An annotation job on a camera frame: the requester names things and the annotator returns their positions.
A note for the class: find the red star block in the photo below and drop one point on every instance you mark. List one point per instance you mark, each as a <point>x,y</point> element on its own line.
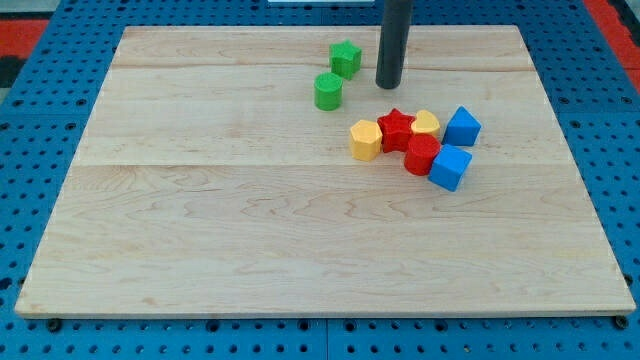
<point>396,130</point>

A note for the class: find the green star block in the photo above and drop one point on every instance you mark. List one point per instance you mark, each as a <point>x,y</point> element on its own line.
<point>345,59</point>

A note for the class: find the yellow hexagon block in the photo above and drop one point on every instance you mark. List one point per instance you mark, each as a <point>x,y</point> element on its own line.
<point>365,140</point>

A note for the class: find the green cylinder block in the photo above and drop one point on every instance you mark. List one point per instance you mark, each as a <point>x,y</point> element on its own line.
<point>328,91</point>

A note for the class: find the red cylinder block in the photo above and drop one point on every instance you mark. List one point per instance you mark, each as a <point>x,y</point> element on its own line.
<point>422,149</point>

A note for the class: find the light wooden board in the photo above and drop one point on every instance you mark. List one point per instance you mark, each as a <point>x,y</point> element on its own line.
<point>207,184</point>

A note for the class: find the yellow heart block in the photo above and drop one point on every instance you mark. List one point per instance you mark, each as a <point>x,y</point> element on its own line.
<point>426,123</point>

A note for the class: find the blue cube block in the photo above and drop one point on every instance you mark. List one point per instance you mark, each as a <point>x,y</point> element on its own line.
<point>449,167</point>

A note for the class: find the blue triangle block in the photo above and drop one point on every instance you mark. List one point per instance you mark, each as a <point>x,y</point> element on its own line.
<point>462,129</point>

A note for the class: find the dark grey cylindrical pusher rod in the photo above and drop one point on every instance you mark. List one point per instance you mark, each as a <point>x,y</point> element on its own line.
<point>395,25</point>

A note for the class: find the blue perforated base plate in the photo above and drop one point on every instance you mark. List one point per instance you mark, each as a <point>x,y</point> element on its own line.
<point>590,90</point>

